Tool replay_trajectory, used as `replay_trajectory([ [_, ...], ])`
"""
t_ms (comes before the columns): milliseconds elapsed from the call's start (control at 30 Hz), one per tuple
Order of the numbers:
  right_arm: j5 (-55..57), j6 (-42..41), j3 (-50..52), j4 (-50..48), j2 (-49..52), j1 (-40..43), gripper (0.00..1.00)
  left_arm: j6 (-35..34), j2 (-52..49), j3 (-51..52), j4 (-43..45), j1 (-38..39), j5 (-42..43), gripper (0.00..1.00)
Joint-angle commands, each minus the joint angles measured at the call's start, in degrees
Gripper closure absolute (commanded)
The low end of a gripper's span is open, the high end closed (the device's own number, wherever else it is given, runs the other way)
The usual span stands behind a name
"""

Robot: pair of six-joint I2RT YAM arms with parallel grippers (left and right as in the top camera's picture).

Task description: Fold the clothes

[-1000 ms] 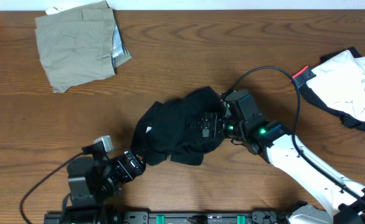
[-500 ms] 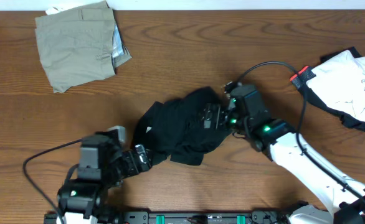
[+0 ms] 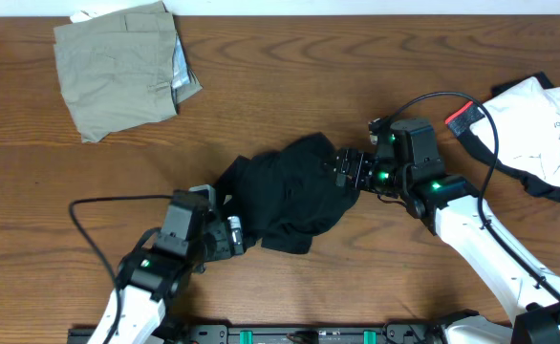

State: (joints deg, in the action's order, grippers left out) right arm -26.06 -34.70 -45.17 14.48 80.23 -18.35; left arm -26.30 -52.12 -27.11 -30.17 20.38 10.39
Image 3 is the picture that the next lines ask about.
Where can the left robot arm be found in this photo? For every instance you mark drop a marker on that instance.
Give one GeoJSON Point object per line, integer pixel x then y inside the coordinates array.
{"type": "Point", "coordinates": [159, 267]}

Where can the folded khaki shorts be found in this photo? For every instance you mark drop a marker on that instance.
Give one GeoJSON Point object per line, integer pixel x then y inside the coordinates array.
{"type": "Point", "coordinates": [122, 70]}

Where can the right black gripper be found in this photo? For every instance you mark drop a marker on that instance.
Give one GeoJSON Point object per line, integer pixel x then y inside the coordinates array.
{"type": "Point", "coordinates": [364, 160]}

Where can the black t-shirt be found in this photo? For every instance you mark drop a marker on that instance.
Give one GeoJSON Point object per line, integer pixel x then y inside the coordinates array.
{"type": "Point", "coordinates": [285, 198]}

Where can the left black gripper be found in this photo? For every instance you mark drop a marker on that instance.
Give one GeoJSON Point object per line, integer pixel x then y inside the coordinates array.
{"type": "Point", "coordinates": [241, 237]}

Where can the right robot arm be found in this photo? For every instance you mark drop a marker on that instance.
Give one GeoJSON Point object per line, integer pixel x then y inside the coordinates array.
{"type": "Point", "coordinates": [407, 166]}

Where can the black white printed garment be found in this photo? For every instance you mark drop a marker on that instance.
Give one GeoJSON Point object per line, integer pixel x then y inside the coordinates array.
{"type": "Point", "coordinates": [526, 113]}

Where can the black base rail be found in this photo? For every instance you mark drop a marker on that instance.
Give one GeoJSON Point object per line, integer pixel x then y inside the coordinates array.
{"type": "Point", "coordinates": [392, 333]}

